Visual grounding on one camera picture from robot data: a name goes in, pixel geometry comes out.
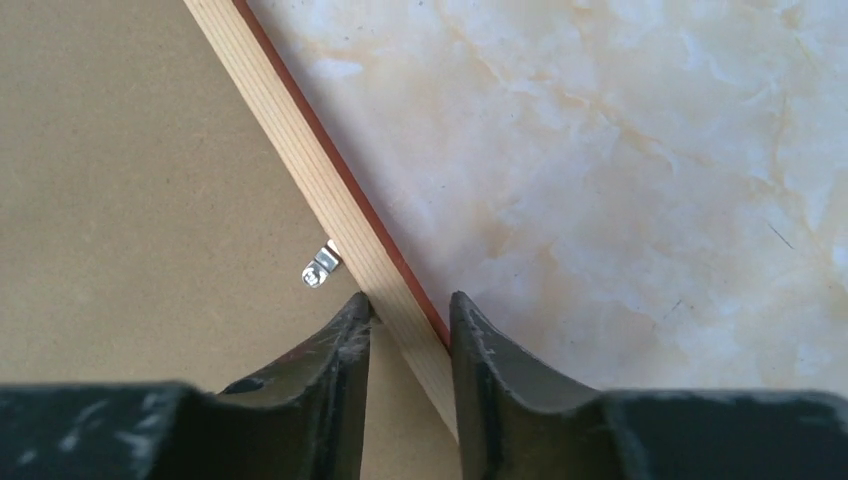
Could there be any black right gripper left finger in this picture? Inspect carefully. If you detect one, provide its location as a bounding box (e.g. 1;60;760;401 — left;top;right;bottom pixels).
1;293;371;479

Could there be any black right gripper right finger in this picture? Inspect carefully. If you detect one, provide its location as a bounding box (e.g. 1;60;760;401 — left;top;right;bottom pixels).
450;292;847;479

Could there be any red wooden picture frame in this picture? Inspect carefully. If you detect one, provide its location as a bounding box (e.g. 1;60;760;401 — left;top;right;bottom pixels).
1;1;460;479

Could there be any silver metal frame clip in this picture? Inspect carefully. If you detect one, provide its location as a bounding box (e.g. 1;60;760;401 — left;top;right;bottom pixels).
301;242;342;289

